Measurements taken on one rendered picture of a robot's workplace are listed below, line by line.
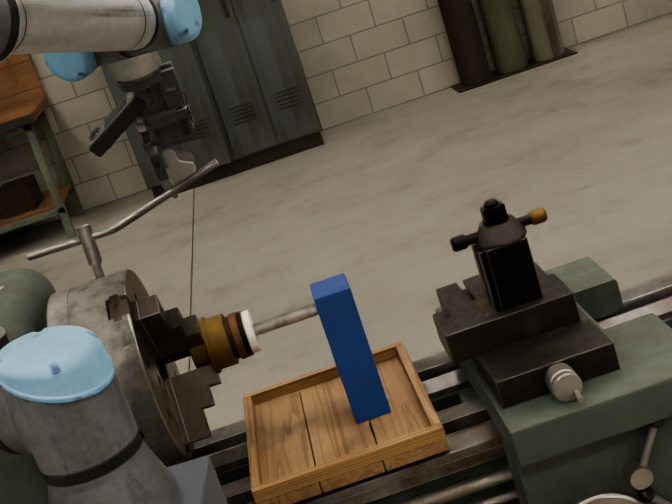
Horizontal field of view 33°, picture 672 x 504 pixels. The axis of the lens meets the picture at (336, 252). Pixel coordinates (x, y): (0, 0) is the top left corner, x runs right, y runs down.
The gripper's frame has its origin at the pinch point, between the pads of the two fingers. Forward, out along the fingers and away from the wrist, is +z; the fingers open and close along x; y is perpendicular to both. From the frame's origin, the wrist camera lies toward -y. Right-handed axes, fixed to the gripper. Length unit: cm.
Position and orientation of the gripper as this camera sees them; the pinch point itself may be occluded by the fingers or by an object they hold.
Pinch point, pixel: (169, 191)
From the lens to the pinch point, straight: 181.5
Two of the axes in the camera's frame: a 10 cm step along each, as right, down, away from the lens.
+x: -1.9, -4.8, 8.6
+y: 9.5, -3.1, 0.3
